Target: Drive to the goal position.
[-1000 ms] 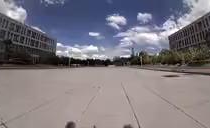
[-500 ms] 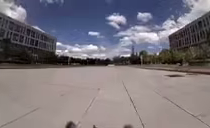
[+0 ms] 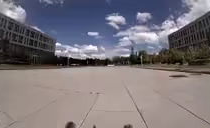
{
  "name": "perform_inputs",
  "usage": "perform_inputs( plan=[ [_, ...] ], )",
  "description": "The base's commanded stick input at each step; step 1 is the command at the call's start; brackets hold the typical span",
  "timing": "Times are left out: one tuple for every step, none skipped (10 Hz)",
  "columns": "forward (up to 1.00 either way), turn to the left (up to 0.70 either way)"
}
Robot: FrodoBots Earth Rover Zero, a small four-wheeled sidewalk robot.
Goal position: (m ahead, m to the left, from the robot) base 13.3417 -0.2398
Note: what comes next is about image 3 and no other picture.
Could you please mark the robot's own part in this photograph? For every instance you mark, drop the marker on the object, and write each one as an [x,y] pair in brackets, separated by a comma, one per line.
[128,126]
[70,125]

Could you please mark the pale concrete slab plaza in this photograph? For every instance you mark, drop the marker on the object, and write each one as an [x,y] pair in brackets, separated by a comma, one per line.
[106,86]

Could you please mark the long grey glass-fronted building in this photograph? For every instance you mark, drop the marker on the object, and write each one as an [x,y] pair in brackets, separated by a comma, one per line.
[16,40]

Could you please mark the dark tower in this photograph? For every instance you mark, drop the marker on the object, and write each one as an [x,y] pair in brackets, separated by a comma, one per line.
[132,55]

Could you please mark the dark ground grate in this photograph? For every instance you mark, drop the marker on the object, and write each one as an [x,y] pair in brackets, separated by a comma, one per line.
[178,76]

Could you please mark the row of dark trees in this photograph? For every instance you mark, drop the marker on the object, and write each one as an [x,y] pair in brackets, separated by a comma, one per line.
[83,61]

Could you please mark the pale pole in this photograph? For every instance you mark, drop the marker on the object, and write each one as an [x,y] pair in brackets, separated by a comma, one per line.
[141,60]
[68,61]

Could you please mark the grey building with window rows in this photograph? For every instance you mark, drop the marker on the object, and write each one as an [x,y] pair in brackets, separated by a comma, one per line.
[193,33]

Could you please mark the dark raised kerb strip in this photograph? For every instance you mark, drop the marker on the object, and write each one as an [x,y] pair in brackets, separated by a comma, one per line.
[186,69]

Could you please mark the dark low kerb strip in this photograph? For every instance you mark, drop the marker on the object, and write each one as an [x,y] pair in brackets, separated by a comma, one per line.
[23,67]

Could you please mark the row of green trees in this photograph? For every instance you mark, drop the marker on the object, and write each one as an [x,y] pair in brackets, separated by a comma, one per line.
[179,56]

